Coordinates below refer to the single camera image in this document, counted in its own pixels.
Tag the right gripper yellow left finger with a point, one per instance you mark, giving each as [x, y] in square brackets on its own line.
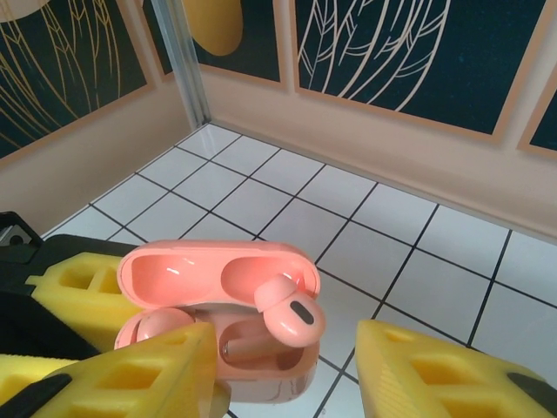
[143, 379]

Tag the aluminium frame post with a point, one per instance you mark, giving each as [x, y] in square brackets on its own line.
[187, 65]

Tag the pink earbud with silicone tip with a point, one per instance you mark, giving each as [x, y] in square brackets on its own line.
[289, 315]

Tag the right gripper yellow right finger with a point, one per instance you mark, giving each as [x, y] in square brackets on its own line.
[435, 379]

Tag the pink oblong charging case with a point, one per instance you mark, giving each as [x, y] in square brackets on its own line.
[174, 270]

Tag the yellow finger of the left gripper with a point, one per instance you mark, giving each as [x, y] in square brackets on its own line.
[22, 366]
[69, 283]

